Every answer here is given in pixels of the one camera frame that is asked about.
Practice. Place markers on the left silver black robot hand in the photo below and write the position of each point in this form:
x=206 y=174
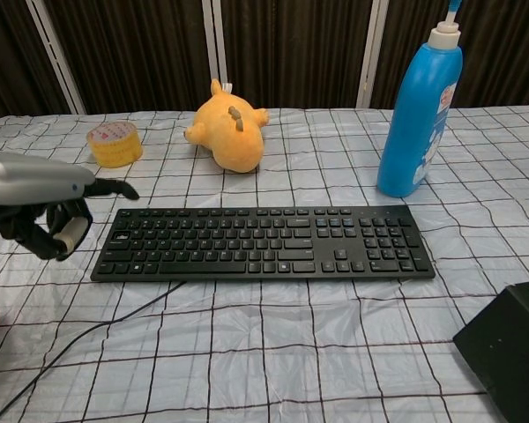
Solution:
x=31 y=185

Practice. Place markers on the white checkered tablecloth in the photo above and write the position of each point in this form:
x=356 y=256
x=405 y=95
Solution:
x=264 y=343

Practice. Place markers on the black box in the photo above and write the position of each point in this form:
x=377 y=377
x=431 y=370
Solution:
x=509 y=348

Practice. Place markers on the blue pump bottle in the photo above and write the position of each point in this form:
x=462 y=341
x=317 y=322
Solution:
x=419 y=114

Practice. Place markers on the yellow packing tape roll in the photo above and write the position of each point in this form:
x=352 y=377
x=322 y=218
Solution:
x=114 y=145

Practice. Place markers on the white folding screen frame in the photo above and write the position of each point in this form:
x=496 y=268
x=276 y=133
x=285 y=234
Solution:
x=216 y=48

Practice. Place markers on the black computer keyboard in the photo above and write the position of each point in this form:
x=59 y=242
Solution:
x=264 y=247

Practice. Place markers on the orange plush toy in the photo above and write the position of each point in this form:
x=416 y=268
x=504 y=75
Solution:
x=236 y=132

